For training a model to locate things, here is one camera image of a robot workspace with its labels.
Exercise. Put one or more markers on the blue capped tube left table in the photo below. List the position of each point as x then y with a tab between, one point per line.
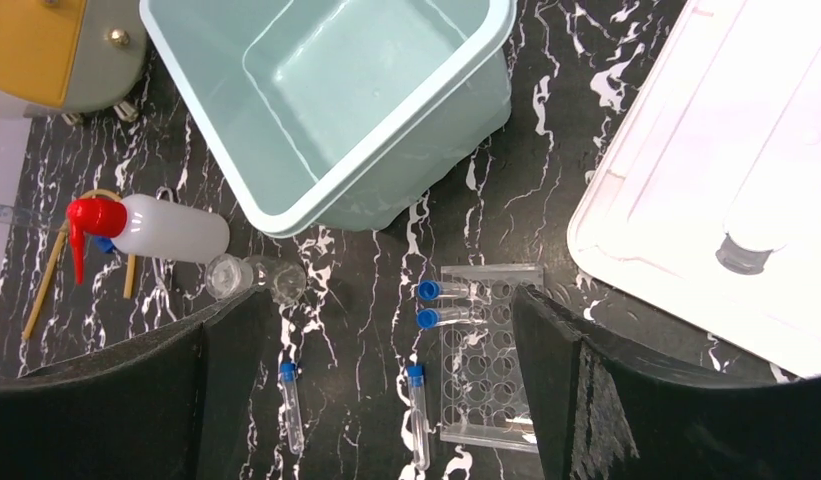
292	412

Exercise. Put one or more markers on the blue capped tube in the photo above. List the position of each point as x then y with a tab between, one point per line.
418	417

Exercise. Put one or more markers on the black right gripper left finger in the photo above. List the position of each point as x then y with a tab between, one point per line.
171	403

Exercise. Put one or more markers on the teal plastic bin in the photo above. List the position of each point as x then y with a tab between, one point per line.
336	113

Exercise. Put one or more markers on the tan rubber tubing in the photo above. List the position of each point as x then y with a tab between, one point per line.
53	262

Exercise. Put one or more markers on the small clear glass jar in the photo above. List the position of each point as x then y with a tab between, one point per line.
227	276

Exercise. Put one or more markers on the white wash bottle red cap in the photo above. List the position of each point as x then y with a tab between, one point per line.
146	226

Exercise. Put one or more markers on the clear acrylic test tube rack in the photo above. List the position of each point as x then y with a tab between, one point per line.
483	401

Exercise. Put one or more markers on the cream cylindrical centrifuge machine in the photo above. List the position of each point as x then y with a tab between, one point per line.
70	58

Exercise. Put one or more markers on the white plastic bin lid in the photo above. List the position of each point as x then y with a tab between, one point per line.
707	203

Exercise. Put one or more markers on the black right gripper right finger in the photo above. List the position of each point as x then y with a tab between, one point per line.
607	407

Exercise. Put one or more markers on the blue capped tube rack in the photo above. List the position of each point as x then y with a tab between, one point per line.
430	290
431	318

